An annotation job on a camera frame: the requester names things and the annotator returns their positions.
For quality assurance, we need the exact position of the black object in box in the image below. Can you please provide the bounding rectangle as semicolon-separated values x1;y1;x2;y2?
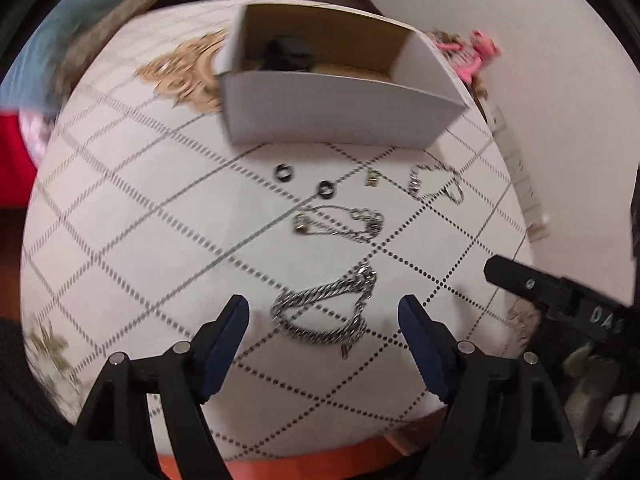
259;35;314;72

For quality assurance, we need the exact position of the white cardboard box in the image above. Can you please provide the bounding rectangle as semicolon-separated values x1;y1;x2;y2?
216;2;471;150

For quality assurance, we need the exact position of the silver bracelet with ring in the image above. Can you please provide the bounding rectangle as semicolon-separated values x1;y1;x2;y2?
407;162;466;205

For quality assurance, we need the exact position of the pink toy figure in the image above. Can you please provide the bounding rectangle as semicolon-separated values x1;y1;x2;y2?
431;29;501;84

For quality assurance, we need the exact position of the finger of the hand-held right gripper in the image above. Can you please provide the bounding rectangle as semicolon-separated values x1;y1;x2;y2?
483;254;567;313

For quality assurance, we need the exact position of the thin silver chain necklace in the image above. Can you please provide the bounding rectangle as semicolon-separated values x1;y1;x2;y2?
292;204;386;244

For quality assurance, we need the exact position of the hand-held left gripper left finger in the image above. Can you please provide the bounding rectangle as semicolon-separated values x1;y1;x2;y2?
70;294;251;480

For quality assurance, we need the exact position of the beige wooden cutout ornament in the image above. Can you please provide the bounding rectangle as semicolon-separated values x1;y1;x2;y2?
135;29;232;114

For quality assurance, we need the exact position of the thick silver chain necklace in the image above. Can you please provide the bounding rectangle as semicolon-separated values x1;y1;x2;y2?
270;261;379;359

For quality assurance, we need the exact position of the blue cloth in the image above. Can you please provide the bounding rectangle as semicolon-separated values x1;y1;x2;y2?
0;0;151;112

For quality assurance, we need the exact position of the white dotted-grid tablecloth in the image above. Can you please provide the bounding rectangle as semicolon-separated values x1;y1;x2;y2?
20;2;540;462

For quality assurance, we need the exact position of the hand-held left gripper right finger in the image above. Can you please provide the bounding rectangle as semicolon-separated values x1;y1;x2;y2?
397;294;587;480

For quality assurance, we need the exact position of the person's right hand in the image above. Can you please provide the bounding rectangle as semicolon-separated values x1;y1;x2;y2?
562;342;632;457

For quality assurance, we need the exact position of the red cloth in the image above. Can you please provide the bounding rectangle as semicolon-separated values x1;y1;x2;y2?
0;111;40;209

